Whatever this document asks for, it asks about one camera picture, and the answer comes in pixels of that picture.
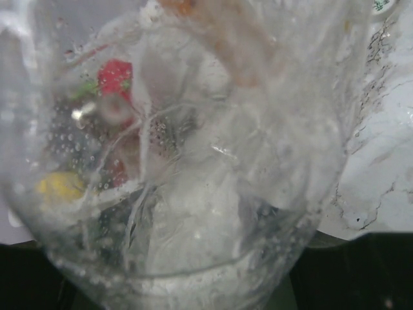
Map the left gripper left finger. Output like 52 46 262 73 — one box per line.
1 244 84 309

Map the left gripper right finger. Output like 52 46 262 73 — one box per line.
290 232 412 310

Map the clear plastic bottle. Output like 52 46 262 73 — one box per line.
1 1 372 309

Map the white bottle cap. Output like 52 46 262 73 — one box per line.
371 0 402 23

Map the tall orange drink bottle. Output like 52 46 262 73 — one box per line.
159 1 276 87

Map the pink dragon fruit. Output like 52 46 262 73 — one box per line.
97 58 133 103

